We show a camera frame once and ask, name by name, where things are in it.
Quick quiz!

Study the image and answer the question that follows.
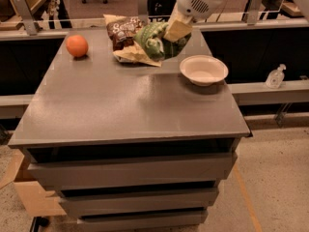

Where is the clear sanitizer pump bottle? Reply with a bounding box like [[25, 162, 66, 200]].
[[266, 64, 286, 89]]

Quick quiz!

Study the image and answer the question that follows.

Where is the black office chair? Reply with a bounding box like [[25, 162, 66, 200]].
[[148, 0, 176, 21]]

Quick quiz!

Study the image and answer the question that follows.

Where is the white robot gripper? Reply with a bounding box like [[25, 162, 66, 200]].
[[163, 0, 226, 43]]

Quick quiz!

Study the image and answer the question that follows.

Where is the grey drawer cabinet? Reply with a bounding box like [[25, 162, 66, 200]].
[[10, 30, 249, 232]]

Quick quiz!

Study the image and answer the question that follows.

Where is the grey metal bracket left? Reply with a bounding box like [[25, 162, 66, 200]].
[[13, 0, 39, 36]]

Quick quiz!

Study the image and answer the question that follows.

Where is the grey metal bracket right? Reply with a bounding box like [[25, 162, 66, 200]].
[[245, 0, 262, 25]]

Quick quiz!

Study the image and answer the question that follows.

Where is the grey metal bracket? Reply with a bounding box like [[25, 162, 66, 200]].
[[137, 0, 148, 25], [13, 0, 39, 36], [245, 0, 262, 25]]

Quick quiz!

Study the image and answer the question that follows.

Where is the white paper bowl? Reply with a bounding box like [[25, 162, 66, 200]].
[[180, 55, 229, 86]]

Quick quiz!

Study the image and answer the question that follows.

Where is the brown chip bag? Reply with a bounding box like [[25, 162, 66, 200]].
[[103, 14, 161, 67]]

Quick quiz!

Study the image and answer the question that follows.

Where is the cardboard box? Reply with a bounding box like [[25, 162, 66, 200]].
[[0, 150, 66, 217]]

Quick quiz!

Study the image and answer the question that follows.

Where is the grey metal bracket middle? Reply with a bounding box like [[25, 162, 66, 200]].
[[137, 0, 148, 25]]

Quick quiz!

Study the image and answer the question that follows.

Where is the green jalapeno chip bag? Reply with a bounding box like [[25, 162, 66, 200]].
[[133, 21, 192, 62]]

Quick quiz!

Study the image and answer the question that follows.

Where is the orange fruit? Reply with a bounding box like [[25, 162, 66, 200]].
[[66, 35, 88, 57]]

